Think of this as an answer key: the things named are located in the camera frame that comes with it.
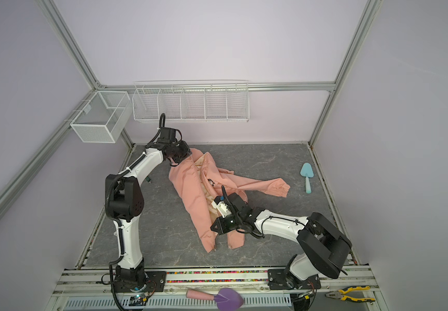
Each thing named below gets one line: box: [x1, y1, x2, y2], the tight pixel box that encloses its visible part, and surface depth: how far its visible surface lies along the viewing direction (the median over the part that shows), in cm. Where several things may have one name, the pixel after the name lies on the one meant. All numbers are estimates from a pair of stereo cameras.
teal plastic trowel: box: [300, 161, 314, 194], surface depth 109 cm
